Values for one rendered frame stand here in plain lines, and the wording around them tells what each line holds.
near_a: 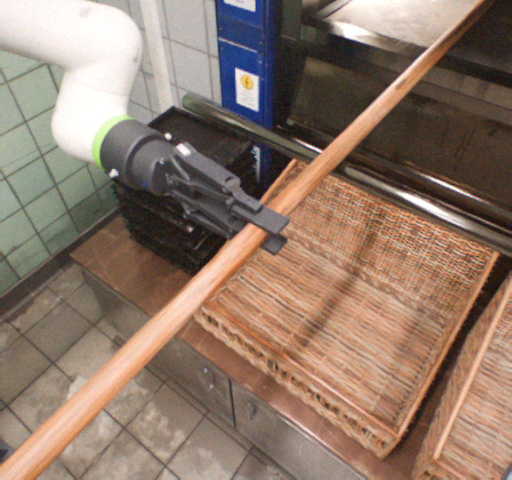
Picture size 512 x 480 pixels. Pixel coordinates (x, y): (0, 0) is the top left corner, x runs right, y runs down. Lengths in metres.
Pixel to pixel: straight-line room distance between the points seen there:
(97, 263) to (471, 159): 1.02
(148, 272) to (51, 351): 0.76
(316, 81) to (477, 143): 0.40
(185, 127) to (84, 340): 1.04
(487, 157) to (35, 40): 0.85
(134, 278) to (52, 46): 0.77
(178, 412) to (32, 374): 0.59
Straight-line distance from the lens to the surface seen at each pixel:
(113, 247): 1.38
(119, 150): 0.64
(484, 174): 1.05
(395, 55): 0.99
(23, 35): 0.67
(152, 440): 1.70
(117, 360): 0.46
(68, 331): 1.97
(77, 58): 0.69
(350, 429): 1.06
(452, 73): 0.97
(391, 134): 1.07
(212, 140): 1.17
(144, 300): 1.25
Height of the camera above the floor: 1.61
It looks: 48 degrees down
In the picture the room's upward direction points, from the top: straight up
